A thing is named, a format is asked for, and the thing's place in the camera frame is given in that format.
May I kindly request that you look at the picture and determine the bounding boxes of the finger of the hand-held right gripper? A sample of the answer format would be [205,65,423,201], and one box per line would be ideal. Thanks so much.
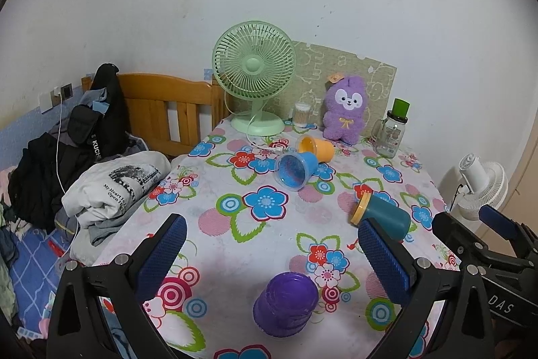
[432,211,527,272]
[478,203,538,259]

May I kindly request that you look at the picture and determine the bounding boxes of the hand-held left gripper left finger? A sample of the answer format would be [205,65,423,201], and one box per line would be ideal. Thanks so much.
[47,213,188,359]

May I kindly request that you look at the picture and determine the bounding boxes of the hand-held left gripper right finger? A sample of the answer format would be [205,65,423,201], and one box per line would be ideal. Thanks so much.
[356,217,501,359]

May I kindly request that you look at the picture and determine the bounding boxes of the teal cup with yellow rim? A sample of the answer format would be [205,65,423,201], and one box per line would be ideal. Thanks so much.
[350,193,412,241]

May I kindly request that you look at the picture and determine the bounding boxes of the purple cup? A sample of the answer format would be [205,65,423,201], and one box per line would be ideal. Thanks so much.
[253,272,319,338]

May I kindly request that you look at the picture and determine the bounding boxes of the blue cup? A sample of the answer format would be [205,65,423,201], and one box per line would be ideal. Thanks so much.
[274,151,320,190]

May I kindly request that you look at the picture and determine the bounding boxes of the orange cup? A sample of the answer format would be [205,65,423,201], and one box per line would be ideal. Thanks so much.
[298,135,335,164]

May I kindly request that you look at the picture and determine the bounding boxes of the white standing fan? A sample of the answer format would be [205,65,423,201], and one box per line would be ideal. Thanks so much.
[449,154,509,222]

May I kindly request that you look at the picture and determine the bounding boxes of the grey folded cloth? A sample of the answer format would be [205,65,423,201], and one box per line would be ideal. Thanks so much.
[54,203,144,247]

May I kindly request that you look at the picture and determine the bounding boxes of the floral tablecloth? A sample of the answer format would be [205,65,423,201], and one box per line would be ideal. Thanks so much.
[90,117,463,359]

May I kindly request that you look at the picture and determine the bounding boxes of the white printed shirt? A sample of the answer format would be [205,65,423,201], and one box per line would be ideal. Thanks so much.
[62,151,172,229]

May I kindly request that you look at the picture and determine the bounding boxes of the glass bottle with green lid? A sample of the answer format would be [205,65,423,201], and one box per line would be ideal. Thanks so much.
[371,98,411,158]

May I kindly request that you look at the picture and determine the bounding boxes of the blue patterned bedsheet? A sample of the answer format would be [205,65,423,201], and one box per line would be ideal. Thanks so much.
[0,224,87,340]

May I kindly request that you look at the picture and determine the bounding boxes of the pile of dark clothes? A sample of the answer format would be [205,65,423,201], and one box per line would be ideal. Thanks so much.
[7,131,81,234]

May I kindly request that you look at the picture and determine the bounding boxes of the purple plush toy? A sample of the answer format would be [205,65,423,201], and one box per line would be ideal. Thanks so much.
[321,74,370,145]

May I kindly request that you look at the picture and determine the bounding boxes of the black jacket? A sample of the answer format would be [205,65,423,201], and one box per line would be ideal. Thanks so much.
[67,63,129,163]

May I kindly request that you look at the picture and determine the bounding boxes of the wooden bed headboard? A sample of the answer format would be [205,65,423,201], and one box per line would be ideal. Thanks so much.
[82,73,230,160]

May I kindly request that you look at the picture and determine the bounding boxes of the blue denim garment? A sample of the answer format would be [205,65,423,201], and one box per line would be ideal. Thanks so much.
[76,87,111,118]

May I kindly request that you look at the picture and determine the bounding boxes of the cotton swab jar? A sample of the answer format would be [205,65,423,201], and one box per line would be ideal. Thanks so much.
[293,102,311,128]

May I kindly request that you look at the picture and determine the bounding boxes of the green patterned board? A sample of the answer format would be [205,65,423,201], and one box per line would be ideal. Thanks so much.
[275,40,398,133]

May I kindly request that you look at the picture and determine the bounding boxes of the green desk fan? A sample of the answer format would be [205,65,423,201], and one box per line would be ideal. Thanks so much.
[212,20,297,136]

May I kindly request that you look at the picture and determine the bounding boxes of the white charging cable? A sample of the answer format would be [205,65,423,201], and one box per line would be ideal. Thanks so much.
[54,93,80,236]

